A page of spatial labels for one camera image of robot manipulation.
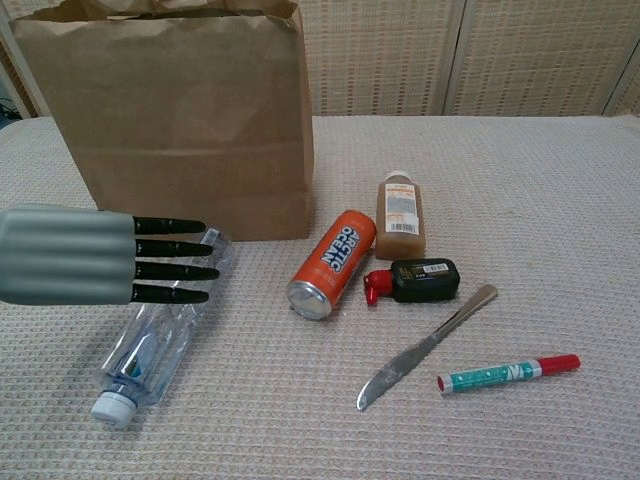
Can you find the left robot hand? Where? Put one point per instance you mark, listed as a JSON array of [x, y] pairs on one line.
[[65, 255]]

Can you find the clear plastic water bottle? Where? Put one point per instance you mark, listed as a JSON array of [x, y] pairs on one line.
[[150, 340]]

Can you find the brown paper bag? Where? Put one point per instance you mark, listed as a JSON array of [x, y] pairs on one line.
[[175, 125]]

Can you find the woven bamboo screen panel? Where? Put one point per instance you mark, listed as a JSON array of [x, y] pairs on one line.
[[375, 55], [25, 80], [535, 55], [631, 75]]

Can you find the orange Arctic Ocean can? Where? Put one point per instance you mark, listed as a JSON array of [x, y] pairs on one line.
[[335, 260]]

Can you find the brown juice bottle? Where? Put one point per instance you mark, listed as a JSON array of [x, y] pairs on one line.
[[400, 235]]

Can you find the metal table knife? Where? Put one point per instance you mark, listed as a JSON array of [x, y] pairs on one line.
[[400, 360]]

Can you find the black bottle red cap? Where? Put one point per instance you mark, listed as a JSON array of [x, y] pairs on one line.
[[425, 280]]

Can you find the white woven tablecloth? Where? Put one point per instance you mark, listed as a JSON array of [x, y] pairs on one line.
[[500, 225]]

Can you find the green marker red cap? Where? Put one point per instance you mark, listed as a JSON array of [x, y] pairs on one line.
[[500, 375]]

